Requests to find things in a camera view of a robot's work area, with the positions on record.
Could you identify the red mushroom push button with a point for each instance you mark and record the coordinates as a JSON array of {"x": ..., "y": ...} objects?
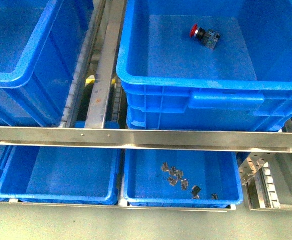
[{"x": 207, "y": 38}]

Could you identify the lower blue bin with clips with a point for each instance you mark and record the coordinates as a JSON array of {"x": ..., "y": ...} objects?
[{"x": 215, "y": 172}]

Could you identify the small metal clips pile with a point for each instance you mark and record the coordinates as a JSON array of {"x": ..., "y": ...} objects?
[{"x": 176, "y": 176}]

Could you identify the lower blue bin middle-right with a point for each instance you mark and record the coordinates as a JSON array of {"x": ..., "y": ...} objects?
[{"x": 61, "y": 175}]

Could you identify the blue right ribbed bin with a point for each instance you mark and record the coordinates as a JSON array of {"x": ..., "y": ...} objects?
[{"x": 172, "y": 82}]

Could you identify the white roller track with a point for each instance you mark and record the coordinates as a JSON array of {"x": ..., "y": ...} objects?
[{"x": 72, "y": 106}]

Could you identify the empty blue middle bin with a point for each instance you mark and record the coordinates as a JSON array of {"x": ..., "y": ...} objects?
[{"x": 40, "y": 44}]

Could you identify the steel centre divider rail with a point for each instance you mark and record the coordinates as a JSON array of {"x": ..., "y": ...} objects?
[{"x": 101, "y": 96}]

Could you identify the lower steel front rail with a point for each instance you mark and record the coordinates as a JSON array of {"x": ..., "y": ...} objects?
[{"x": 229, "y": 208}]

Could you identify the steel shelf front rail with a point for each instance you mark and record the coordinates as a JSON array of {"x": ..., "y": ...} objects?
[{"x": 259, "y": 142}]

